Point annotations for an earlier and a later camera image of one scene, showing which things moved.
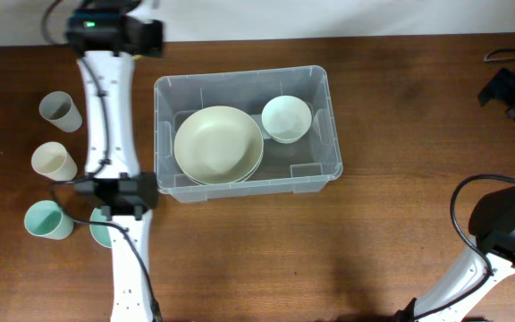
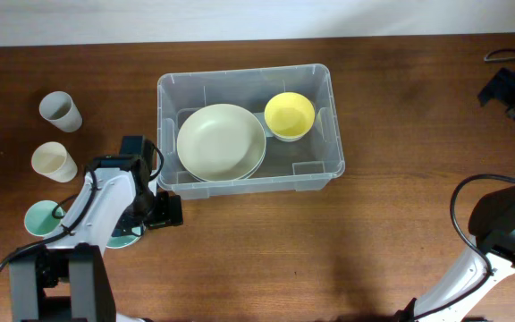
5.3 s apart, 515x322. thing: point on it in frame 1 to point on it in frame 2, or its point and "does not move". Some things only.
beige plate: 218,145 does not move
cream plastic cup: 53,160 does not move
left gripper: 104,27 to 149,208
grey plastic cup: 59,108 does not move
